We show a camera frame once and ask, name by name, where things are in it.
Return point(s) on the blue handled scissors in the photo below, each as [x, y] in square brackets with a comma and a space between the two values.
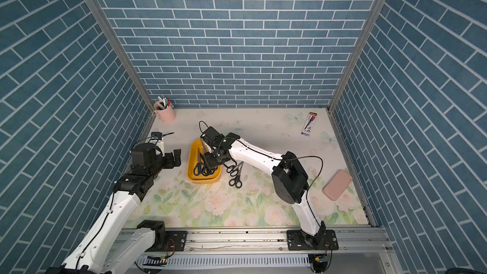
[200, 168]

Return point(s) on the aluminium corner post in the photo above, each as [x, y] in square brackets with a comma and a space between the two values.
[374, 13]
[108, 31]

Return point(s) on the pink phone case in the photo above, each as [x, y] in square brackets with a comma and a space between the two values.
[337, 185]

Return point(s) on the yellow plastic storage box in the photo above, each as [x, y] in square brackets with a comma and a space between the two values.
[199, 180]

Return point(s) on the aluminium corner post left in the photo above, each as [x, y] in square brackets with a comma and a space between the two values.
[108, 31]

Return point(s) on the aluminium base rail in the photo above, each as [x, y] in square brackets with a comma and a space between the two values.
[341, 239]

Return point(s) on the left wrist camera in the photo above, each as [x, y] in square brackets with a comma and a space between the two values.
[157, 138]

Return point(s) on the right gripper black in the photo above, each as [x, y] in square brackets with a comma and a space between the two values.
[211, 163]

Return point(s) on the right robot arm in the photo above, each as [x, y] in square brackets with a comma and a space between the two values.
[290, 182]

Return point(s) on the pen refill package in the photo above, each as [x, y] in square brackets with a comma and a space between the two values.
[308, 125]

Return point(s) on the aluminium corner post right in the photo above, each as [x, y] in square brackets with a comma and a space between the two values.
[374, 13]

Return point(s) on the floral table mat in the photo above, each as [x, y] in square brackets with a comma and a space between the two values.
[180, 203]

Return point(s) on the black scissors pair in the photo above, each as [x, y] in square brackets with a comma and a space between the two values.
[234, 170]
[235, 181]

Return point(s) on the pink metal pen holder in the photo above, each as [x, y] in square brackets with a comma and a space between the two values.
[167, 114]

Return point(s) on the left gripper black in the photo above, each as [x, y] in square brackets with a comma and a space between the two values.
[170, 163]

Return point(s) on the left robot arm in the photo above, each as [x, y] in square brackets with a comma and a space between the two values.
[94, 254]

